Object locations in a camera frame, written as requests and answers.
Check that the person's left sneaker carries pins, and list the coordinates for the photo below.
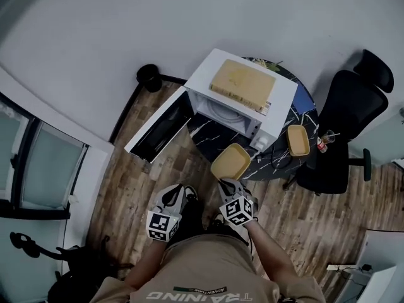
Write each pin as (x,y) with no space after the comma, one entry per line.
(191,193)

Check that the yellow plastic container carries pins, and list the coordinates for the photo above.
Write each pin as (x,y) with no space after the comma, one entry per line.
(229,162)
(298,141)

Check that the person's black trousers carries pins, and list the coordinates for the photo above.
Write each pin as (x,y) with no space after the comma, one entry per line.
(195,223)

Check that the person's right forearm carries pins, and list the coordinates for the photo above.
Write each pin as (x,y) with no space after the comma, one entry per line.
(271,251)

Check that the green leafy plant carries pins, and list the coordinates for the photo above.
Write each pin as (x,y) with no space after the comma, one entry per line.
(270,65)

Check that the glass microwave turntable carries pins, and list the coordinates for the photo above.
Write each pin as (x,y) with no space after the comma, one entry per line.
(225,114)

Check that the blue folder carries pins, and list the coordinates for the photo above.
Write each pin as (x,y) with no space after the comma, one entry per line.
(303,102)

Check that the clear plastic cup with straw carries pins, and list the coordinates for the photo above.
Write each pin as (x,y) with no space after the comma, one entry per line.
(329,136)

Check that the small red label bottle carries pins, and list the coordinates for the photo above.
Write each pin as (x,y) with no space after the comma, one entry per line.
(322,146)

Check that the round black marble table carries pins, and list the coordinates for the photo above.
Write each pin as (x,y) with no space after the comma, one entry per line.
(214,137)

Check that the white desk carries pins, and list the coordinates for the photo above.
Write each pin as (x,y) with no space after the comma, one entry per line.
(382,264)

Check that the person's sneaker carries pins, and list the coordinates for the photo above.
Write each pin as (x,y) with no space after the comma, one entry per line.
(218,220)
(191,193)

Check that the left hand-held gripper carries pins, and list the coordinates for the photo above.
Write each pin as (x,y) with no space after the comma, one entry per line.
(162,224)

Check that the person's right sneaker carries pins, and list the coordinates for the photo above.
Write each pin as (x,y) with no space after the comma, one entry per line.
(218,220)

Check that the dark framed glass window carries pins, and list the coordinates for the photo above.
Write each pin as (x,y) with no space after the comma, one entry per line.
(47,169)

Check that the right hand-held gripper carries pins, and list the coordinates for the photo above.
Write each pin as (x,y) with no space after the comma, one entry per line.
(240,211)

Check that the black office chair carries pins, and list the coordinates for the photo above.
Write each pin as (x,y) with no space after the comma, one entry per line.
(347,106)

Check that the person's left forearm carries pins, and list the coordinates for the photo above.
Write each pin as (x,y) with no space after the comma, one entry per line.
(146,264)

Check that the person's tan shirt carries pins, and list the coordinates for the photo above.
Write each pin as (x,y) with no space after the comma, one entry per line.
(205,270)

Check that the black power adapter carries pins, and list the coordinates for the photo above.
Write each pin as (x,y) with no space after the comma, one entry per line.
(366,267)

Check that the white microwave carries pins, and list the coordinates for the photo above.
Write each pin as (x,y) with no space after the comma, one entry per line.
(281,106)

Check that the tan hardcover book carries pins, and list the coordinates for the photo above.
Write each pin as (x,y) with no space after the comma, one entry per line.
(243,80)

